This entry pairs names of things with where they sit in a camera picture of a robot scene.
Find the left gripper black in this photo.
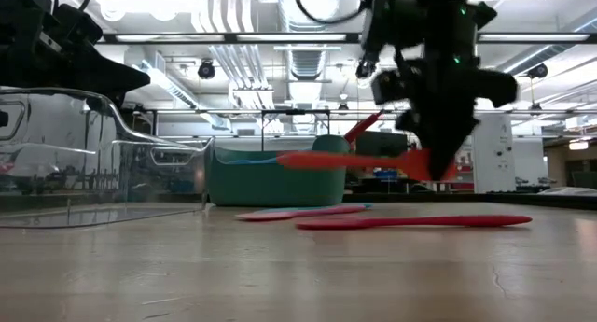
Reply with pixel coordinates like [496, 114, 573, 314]
[0, 0, 151, 114]

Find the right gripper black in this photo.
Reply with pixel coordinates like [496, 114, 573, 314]
[371, 13, 520, 181]

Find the red spoon with metal neck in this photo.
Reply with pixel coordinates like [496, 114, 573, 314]
[343, 110, 386, 145]

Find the orange-red spatula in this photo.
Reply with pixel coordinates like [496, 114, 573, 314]
[277, 147, 461, 183]

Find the white cabinet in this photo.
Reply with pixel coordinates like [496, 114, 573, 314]
[471, 114, 514, 195]

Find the black background monitor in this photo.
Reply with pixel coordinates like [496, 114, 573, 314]
[355, 130, 411, 158]

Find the red silicone utensil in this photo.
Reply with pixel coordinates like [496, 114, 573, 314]
[295, 214, 534, 231]

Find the black overhead crossbar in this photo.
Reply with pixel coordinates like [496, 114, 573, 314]
[100, 32, 597, 46]

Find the green plastic bin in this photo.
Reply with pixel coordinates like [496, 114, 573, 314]
[204, 134, 352, 208]

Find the black metal stand frame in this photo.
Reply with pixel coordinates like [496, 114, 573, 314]
[260, 108, 332, 151]

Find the silver ventilation duct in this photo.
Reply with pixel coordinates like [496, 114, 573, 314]
[277, 0, 344, 81]

